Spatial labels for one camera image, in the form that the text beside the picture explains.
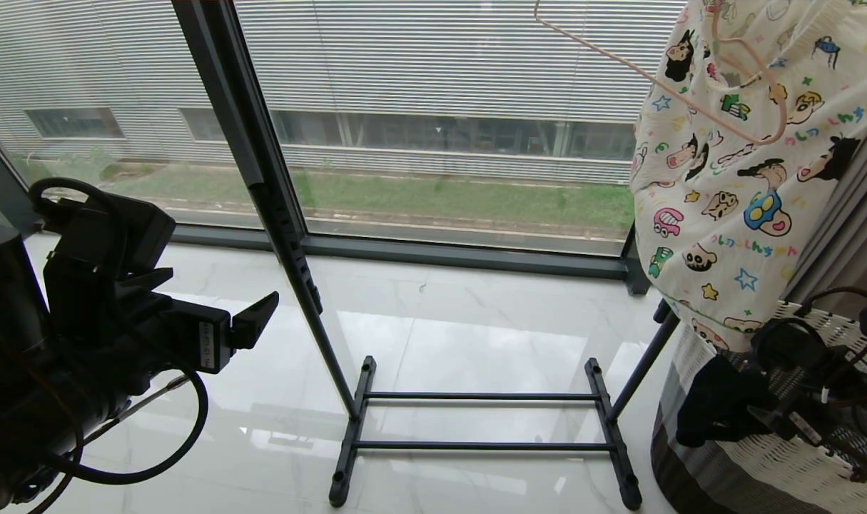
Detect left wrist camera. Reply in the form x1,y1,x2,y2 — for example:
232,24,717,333
44,191,177,286

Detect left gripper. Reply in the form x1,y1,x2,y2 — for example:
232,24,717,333
69,267,281,400

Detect black clothes rack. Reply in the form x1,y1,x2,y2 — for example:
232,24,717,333
248,178,680,511

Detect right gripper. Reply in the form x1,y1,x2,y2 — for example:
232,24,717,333
746,388,831,448

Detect window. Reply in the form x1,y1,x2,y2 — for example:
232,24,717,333
0,0,691,297

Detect cream printed garment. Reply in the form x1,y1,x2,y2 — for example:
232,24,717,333
629,0,867,354

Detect black garment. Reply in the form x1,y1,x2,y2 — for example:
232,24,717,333
676,353,773,449

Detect beige curtain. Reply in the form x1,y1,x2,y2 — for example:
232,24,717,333
783,107,867,308

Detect pink clothes hanger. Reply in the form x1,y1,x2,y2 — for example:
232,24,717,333
533,0,789,146

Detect white laundry basket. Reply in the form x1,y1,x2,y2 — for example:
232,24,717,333
651,286,867,514

